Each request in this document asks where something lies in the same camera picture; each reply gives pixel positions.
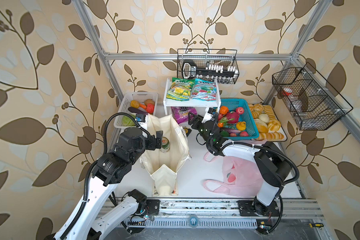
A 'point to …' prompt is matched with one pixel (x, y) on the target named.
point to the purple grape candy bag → (181, 113)
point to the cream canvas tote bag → (161, 167)
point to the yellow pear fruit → (241, 125)
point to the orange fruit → (223, 110)
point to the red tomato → (150, 108)
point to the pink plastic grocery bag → (240, 179)
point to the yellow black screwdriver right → (316, 224)
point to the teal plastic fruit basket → (229, 130)
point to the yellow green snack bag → (180, 89)
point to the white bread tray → (268, 124)
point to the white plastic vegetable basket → (143, 98)
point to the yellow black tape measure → (187, 130)
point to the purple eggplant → (137, 110)
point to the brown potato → (134, 103)
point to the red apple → (240, 110)
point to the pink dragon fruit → (232, 117)
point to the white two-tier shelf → (179, 103)
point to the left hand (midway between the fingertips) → (153, 130)
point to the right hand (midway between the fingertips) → (193, 115)
